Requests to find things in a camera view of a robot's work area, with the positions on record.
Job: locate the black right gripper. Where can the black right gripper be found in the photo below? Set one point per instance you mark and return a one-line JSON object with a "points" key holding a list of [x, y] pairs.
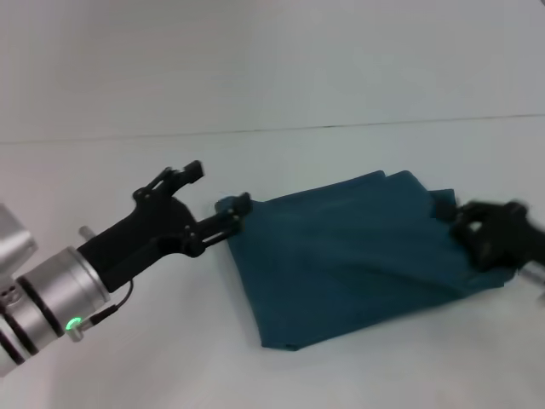
{"points": [[498, 234]]}

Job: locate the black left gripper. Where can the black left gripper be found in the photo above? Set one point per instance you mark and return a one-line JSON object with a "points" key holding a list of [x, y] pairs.
{"points": [[145, 238]]}

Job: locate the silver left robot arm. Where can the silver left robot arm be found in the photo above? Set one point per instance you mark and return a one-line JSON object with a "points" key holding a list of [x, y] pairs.
{"points": [[55, 298]]}

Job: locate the teal FREE print t-shirt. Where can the teal FREE print t-shirt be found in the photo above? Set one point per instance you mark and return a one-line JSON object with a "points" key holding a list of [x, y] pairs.
{"points": [[349, 264]]}

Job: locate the small silver flange plug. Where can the small silver flange plug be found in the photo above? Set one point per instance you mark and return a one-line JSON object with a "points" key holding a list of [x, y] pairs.
{"points": [[86, 231]]}

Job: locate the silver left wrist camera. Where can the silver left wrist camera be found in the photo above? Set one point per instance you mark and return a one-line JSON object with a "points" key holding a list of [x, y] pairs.
{"points": [[15, 238]]}

